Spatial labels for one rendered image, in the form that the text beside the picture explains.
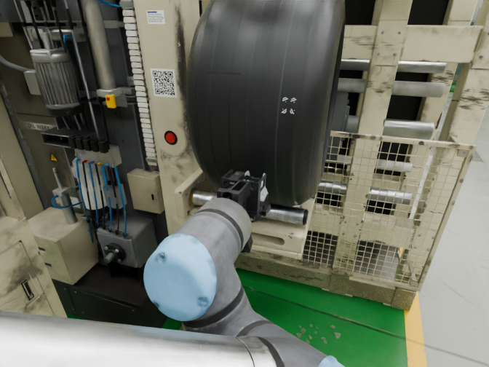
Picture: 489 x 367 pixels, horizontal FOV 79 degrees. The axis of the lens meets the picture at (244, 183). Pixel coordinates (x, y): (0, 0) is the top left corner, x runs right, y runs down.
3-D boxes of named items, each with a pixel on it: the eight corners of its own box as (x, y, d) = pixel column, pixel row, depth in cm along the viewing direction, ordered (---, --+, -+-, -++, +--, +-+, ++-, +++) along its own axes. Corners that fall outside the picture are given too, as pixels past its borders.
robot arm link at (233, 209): (242, 267, 45) (185, 253, 48) (252, 250, 49) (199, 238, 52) (244, 214, 42) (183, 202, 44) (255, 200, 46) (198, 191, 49)
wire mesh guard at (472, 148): (233, 250, 159) (230, 121, 126) (233, 247, 161) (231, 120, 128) (420, 292, 134) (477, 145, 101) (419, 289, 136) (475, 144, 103)
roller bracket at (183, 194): (177, 219, 89) (172, 190, 84) (225, 165, 122) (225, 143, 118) (186, 221, 88) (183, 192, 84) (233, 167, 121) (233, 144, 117)
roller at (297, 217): (189, 190, 89) (196, 188, 93) (188, 204, 89) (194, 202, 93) (308, 210, 79) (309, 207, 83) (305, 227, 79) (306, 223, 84)
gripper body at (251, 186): (268, 173, 56) (249, 196, 46) (265, 213, 60) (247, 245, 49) (231, 167, 59) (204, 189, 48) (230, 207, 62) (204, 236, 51)
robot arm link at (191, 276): (158, 330, 36) (121, 261, 34) (202, 269, 48) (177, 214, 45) (223, 326, 33) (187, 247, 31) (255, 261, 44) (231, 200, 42)
